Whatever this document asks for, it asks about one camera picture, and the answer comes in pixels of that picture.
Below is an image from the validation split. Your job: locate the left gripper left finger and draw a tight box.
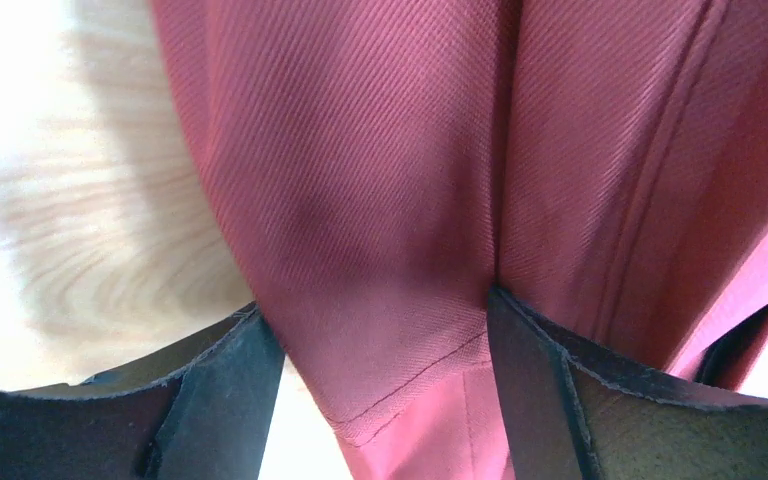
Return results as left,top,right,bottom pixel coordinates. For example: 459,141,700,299
0,304,285,479

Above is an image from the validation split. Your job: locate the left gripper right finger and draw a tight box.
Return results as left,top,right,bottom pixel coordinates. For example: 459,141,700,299
487,287,768,479

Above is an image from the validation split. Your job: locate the red backpack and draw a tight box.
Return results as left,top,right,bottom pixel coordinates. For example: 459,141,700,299
153,1,768,479

